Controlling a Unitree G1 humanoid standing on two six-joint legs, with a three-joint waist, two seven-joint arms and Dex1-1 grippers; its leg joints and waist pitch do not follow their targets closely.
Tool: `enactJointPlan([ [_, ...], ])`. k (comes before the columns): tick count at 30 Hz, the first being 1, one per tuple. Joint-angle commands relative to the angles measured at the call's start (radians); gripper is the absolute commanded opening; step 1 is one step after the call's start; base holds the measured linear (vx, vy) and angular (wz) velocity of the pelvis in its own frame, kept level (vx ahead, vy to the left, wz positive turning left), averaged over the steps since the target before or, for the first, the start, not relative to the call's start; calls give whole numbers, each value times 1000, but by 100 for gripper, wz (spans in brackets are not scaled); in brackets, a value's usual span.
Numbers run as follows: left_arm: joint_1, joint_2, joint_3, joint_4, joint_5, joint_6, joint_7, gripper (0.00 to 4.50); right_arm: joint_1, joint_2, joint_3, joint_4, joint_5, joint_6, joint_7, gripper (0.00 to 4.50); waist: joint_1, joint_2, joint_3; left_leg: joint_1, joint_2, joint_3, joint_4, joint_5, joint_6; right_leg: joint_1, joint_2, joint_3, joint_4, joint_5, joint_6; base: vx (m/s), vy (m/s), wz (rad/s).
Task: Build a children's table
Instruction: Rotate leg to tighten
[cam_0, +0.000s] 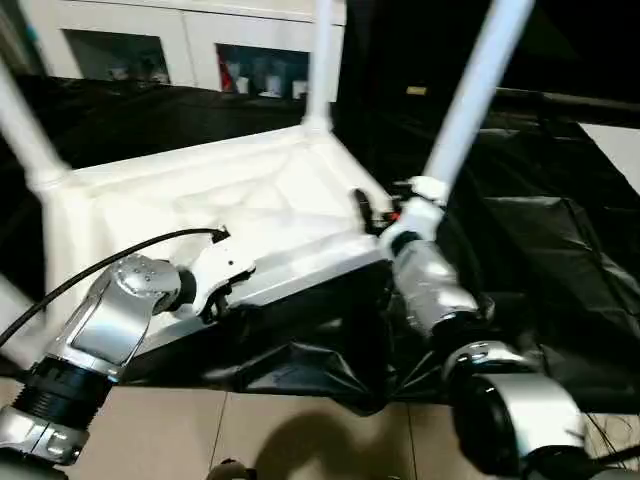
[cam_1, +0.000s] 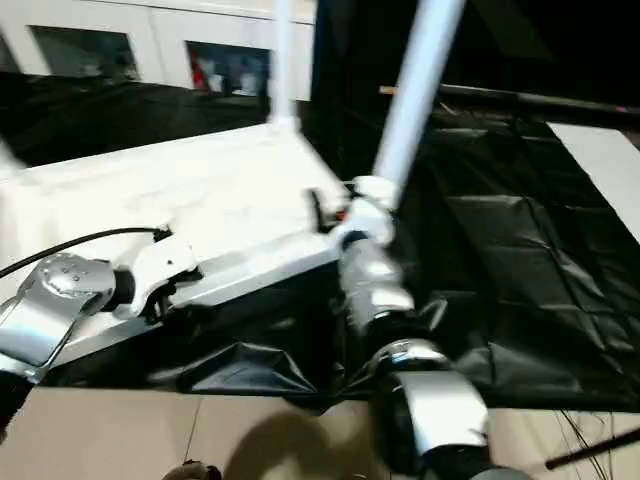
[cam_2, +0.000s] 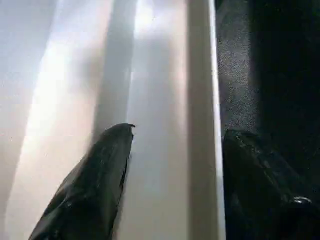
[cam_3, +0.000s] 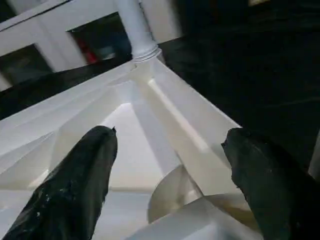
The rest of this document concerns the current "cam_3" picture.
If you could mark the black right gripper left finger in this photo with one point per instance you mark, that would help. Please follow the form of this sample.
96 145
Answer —
70 190

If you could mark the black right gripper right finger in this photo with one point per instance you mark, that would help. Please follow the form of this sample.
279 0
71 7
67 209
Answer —
270 190

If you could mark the white plastic table top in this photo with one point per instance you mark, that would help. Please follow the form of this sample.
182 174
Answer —
150 100

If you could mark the red bottle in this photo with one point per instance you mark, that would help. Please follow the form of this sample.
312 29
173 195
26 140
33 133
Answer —
86 50

